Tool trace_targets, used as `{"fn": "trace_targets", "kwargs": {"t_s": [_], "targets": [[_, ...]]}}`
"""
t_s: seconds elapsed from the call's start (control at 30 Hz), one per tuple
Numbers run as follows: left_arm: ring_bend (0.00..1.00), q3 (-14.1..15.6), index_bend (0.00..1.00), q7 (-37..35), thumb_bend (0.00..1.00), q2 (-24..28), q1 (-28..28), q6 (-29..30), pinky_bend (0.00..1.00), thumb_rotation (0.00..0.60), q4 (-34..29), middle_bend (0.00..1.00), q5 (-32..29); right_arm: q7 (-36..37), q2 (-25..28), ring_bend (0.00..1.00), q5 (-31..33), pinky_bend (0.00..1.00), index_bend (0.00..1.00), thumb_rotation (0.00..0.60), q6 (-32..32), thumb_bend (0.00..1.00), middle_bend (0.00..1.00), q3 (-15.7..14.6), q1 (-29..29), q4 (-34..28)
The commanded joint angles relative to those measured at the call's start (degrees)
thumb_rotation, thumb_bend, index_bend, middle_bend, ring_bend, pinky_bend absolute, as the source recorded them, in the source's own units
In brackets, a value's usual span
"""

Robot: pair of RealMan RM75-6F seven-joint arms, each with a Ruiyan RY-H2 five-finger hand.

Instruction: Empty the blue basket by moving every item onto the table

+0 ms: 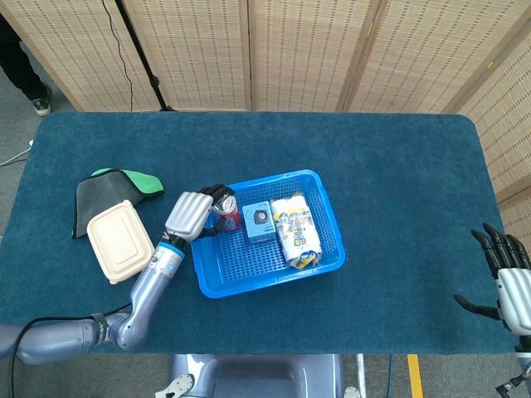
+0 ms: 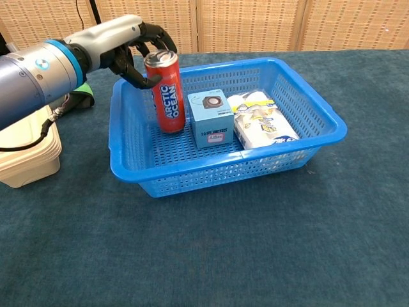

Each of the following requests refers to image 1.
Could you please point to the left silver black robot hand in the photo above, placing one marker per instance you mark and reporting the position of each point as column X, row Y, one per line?
column 188, row 213

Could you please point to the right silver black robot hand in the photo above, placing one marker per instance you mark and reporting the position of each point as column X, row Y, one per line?
column 516, row 298

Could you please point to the red soda can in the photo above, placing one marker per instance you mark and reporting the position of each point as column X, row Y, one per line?
column 228, row 217

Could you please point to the light blue speaker box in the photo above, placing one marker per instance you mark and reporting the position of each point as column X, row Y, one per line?
column 259, row 221

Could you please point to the beige lidded lunch box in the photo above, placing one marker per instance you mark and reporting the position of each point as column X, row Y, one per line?
column 118, row 240

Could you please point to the grey and green microfiber cloth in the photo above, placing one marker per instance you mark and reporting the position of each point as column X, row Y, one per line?
column 103, row 190

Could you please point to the white packaged bag roll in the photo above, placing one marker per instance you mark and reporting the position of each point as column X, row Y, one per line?
column 296, row 232

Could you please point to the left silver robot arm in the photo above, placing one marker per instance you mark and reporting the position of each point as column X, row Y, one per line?
column 141, row 298

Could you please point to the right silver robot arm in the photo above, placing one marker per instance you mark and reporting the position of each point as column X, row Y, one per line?
column 523, row 369

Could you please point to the blue perforated plastic basket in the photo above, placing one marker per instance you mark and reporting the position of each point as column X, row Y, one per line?
column 249, row 278

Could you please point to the yellow floor tape strip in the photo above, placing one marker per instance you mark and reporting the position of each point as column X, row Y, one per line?
column 415, row 377

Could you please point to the black tripod stand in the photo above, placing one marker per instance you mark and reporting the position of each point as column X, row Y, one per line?
column 143, row 62

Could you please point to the teal table carpet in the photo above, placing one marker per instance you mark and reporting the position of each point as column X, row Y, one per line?
column 373, row 207

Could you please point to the grey robot torso base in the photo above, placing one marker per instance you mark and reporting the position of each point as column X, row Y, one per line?
column 257, row 377

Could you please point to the bamboo folding screen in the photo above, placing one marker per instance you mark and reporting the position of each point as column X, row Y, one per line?
column 307, row 49

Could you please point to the person leg with sneaker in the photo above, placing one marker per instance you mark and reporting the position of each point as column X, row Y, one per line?
column 20, row 70

